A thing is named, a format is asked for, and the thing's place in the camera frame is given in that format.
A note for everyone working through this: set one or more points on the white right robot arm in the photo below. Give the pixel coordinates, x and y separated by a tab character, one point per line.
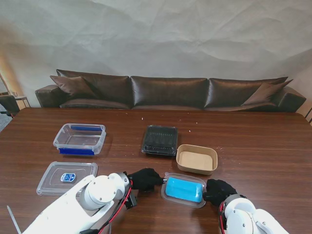
248	217

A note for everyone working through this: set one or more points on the clear lid with blue insert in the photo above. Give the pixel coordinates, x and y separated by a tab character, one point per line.
184	190

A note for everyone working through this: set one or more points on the dark brown leather sofa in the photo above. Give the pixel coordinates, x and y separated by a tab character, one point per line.
168	92

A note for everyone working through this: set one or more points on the small side table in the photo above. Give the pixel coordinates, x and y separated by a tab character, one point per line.
22	98

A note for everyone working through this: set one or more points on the clear lid with blue label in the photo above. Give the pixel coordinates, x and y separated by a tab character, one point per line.
63	178

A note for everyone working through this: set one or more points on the brown leather cushion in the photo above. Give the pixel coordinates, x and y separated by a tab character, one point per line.
265	93
70	86

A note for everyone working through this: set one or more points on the black office chair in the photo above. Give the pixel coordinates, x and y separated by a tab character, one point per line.
9	104

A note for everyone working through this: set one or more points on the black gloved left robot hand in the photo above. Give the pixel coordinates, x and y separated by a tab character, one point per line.
145	179

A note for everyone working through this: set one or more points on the thin clear plastic tray lid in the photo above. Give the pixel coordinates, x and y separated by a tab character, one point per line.
159	140

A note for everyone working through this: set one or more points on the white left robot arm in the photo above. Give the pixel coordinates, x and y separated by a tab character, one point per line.
85	204

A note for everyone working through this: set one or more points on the kraft paper food container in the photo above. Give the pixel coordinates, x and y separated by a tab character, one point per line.
196	159

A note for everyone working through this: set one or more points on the white zip tie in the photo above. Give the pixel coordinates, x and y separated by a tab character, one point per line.
13	219

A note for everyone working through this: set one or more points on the clear container with blue clips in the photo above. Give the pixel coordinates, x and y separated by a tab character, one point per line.
78	140

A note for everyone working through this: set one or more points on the black ribbed plastic tray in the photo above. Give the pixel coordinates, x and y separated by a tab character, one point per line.
159	143

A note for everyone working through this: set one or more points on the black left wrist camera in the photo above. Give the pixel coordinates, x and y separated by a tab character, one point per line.
131	198

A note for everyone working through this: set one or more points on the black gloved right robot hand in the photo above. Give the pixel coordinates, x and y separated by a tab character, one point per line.
219	192

